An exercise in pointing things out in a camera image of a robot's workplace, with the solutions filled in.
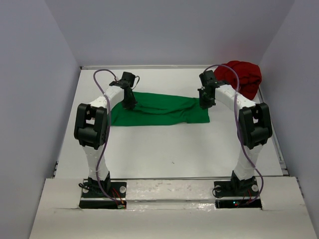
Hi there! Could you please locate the green t shirt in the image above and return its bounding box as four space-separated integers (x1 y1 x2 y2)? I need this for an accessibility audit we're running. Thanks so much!
111 92 210 126

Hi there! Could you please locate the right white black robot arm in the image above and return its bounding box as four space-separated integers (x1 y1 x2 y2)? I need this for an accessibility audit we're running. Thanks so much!
198 70 273 199

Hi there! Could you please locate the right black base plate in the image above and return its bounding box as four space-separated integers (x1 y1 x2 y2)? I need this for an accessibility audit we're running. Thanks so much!
212 180 262 209

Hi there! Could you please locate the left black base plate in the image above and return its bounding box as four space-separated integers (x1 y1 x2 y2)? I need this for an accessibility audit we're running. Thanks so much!
78 180 127 210

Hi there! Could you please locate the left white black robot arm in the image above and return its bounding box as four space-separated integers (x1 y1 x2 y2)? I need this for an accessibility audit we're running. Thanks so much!
74 69 140 201

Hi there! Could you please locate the red t shirt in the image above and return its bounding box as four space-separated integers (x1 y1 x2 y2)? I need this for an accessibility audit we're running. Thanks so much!
214 61 262 100

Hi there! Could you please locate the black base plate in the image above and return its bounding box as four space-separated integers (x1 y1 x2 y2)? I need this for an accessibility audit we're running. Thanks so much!
78 180 127 210
212 180 262 209

